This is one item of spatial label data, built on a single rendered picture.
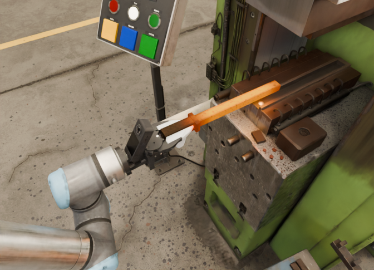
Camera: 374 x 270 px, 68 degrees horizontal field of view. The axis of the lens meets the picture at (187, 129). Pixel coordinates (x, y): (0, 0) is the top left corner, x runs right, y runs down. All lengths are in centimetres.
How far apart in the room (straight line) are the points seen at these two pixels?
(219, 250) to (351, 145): 102
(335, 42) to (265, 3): 56
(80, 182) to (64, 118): 171
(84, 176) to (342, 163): 74
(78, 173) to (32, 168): 149
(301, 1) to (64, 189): 65
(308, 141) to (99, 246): 62
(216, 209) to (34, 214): 110
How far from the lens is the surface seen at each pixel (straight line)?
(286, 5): 72
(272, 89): 89
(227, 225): 158
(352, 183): 101
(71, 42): 320
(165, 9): 108
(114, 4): 122
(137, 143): 67
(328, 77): 110
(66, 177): 69
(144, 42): 112
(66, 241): 67
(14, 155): 231
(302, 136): 88
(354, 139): 91
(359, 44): 122
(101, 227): 75
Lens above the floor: 162
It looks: 50 degrees down
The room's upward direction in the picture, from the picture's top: straight up
